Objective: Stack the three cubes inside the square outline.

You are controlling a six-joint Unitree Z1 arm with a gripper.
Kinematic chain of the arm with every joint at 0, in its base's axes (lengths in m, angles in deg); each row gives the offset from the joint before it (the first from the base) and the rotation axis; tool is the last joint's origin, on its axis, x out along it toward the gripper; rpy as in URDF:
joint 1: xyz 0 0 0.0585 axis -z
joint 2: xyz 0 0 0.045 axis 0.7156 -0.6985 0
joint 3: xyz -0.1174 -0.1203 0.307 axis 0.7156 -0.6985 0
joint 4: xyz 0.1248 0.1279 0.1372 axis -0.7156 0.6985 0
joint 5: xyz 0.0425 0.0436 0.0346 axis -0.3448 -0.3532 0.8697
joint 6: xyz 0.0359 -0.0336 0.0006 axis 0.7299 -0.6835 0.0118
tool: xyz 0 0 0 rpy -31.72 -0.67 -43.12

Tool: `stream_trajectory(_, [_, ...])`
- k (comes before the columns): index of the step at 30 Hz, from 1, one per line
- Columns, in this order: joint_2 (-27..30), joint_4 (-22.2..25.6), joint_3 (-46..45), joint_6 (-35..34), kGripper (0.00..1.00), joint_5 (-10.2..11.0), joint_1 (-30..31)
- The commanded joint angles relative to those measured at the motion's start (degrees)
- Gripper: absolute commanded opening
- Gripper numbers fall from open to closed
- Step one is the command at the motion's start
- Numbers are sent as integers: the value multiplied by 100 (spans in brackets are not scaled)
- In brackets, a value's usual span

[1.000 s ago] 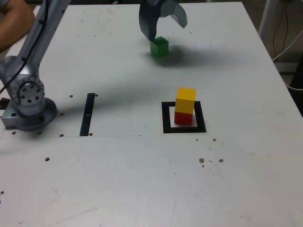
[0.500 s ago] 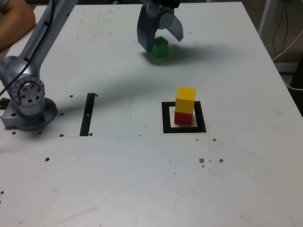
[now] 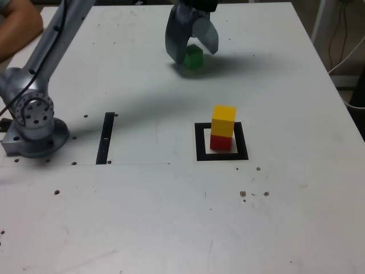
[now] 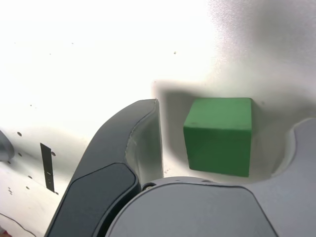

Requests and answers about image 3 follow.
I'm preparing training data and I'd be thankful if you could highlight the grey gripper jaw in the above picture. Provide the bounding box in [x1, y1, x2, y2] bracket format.
[192, 17, 220, 55]
[164, 5, 206, 66]

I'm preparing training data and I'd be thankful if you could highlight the green cube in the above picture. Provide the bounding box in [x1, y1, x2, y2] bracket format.
[184, 44, 204, 70]

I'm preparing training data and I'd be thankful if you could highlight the yellow cube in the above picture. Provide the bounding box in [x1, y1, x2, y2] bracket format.
[210, 104, 237, 138]

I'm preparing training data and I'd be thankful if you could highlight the red cube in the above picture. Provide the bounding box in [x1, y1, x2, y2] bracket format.
[209, 134, 233, 151]

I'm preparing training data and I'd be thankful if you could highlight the black tape square outline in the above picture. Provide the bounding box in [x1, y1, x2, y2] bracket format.
[194, 122, 249, 162]

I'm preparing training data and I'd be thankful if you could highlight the black tape strip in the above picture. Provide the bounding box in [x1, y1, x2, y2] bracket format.
[95, 112, 115, 166]

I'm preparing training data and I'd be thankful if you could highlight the grey floor bar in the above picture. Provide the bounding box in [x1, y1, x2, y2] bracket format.
[330, 74, 360, 91]

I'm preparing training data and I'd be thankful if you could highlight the white metal frame post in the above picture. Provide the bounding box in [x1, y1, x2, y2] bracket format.
[310, 0, 327, 44]

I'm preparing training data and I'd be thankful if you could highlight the thin black background cable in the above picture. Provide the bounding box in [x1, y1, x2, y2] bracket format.
[327, 0, 347, 71]

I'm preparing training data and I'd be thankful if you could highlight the white background cable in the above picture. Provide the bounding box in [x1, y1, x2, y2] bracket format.
[327, 37, 365, 75]

